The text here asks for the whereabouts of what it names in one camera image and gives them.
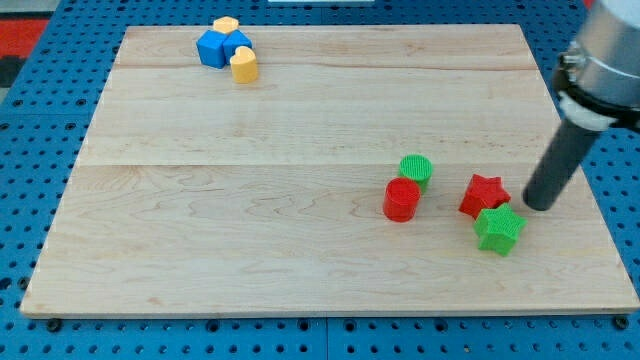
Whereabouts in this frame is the green star block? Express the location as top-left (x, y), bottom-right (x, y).
top-left (473, 203), bottom-right (527, 257)

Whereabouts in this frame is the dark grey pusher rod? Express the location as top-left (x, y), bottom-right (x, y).
top-left (522, 120), bottom-right (600, 211)

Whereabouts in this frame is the yellow heart block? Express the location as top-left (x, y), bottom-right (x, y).
top-left (211, 16), bottom-right (240, 35)
top-left (230, 46), bottom-right (259, 84)

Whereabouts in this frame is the green cylinder block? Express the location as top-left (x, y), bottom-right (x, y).
top-left (398, 154), bottom-right (433, 193)

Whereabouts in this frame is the blue cube block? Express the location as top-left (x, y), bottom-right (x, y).
top-left (223, 30), bottom-right (253, 65)
top-left (196, 30), bottom-right (227, 69)

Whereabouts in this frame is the blue cube block left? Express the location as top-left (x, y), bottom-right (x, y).
top-left (196, 30), bottom-right (227, 69)

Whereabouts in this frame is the red cylinder block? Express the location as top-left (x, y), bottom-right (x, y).
top-left (382, 177), bottom-right (421, 222)

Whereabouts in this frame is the yellow heart block front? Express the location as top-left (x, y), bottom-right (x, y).
top-left (230, 46), bottom-right (259, 84)

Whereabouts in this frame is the red star block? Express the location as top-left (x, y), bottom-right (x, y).
top-left (458, 174), bottom-right (511, 219)

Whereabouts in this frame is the yellow heart block back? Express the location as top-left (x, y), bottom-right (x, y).
top-left (211, 16), bottom-right (240, 35)

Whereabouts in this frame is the wooden board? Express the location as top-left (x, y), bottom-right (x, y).
top-left (21, 25), bottom-right (639, 319)

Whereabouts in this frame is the blue cube block right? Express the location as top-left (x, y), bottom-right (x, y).
top-left (223, 30), bottom-right (253, 65)

